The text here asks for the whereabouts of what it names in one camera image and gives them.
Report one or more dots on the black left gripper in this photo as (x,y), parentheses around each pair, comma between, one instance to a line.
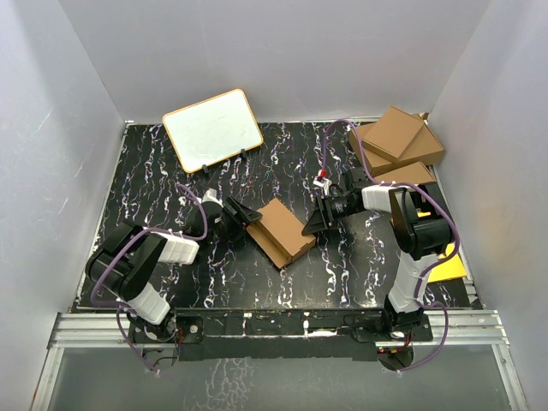
(238,228)

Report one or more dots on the yellow booklet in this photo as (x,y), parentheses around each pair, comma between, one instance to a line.
(449,268)

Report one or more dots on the cardboard box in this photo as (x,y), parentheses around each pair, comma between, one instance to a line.
(426,149)
(278,234)
(416,173)
(392,134)

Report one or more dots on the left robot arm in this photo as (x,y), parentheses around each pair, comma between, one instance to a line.
(125,261)

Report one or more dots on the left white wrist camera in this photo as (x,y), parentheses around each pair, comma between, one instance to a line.
(210,196)

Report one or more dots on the black base frame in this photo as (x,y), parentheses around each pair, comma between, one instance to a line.
(290,333)

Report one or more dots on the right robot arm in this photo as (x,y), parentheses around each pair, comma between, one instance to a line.
(422,228)

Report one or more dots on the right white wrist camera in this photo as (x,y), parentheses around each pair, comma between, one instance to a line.
(322,182)

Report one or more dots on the whiteboard with orange frame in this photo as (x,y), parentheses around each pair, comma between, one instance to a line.
(212,130)

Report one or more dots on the aluminium rail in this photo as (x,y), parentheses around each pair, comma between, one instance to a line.
(456,327)

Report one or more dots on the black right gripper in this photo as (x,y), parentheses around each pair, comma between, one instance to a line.
(315,223)

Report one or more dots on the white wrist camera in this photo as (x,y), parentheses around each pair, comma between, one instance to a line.
(210,196)
(322,182)

